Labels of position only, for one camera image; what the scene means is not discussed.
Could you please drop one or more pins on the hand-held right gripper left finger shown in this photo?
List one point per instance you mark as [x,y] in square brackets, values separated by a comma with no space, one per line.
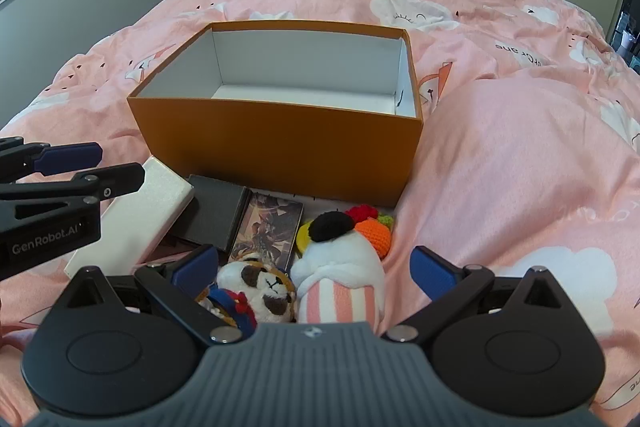
[197,267]

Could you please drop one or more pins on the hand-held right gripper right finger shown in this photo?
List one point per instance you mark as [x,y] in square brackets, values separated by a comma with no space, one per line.
[432,274]

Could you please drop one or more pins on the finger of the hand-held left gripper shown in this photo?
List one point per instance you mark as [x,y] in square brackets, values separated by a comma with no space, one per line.
[112,183]
[70,157]

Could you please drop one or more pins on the long white box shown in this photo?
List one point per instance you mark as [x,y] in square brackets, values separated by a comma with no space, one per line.
[145,207]

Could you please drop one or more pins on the black box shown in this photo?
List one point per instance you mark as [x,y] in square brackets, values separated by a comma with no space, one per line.
[217,212]

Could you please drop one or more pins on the red panda plush toy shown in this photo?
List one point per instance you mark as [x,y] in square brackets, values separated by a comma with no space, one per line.
[255,282]

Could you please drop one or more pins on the illustrated card box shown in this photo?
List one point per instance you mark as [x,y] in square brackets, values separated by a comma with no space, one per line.
[270,227]

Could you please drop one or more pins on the white dog popcorn plush toy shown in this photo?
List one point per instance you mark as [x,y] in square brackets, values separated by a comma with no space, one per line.
[340,267]

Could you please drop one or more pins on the orange cardboard box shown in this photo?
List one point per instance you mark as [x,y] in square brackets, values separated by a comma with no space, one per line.
[280,147]

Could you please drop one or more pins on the pink cloud print blanket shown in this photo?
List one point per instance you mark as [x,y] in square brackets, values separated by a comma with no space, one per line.
[500,157]

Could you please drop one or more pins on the dark furniture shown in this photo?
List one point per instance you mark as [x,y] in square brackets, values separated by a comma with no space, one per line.
[627,37]

